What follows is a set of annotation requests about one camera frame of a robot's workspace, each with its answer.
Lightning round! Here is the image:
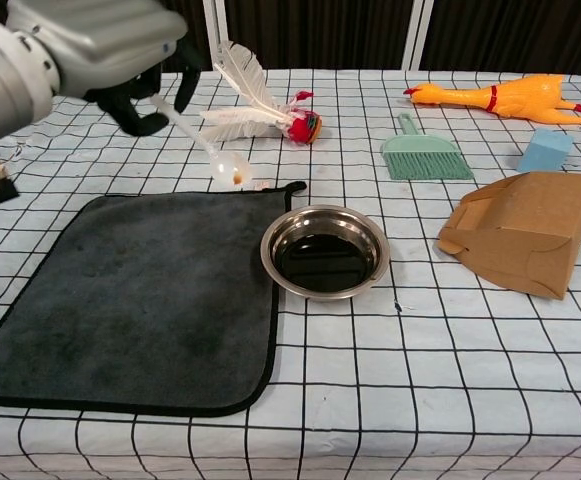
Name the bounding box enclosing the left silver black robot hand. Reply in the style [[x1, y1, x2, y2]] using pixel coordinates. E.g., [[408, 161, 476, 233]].
[[7, 0, 202, 137]]

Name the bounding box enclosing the light blue foam cube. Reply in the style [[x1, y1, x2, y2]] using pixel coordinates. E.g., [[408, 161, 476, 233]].
[[516, 128, 576, 175]]

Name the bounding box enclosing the black microfibre mat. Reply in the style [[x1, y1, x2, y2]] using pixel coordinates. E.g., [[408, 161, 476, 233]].
[[0, 180, 308, 419]]

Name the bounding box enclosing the white plastic spoon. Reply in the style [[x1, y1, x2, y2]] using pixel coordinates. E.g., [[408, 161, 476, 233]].
[[149, 93, 257, 189]]

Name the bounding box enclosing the white black checked tablecloth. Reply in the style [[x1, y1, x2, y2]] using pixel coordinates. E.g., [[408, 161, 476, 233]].
[[0, 67, 581, 480]]

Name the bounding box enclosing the dark folding screen white frame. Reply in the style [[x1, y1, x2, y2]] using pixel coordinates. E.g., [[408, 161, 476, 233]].
[[167, 0, 581, 77]]

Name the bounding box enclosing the white feather red ball toy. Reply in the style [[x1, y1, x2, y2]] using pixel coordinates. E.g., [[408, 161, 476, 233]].
[[198, 40, 323, 147]]

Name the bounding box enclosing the steel bowl with dark liquid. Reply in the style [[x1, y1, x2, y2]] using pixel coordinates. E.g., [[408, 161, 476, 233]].
[[259, 204, 392, 301]]

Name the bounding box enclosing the green mini hand broom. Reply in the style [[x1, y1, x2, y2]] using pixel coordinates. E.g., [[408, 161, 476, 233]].
[[380, 113, 475, 182]]

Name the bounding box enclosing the yellow rubber chicken toy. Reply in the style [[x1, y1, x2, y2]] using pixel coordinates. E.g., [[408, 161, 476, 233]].
[[402, 73, 581, 127]]

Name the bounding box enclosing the brown cardboard box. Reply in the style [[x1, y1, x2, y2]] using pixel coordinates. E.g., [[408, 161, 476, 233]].
[[437, 171, 581, 301]]

